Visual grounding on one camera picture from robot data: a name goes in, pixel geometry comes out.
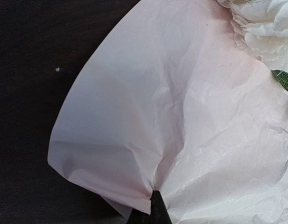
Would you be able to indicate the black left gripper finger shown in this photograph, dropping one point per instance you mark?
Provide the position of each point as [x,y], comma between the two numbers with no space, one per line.
[158,212]

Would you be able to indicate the pink wrapping paper sheet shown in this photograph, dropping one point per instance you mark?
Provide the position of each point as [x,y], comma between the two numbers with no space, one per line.
[167,102]

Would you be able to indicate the white fake flower stem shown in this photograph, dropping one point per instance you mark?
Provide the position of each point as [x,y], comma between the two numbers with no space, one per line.
[261,29]

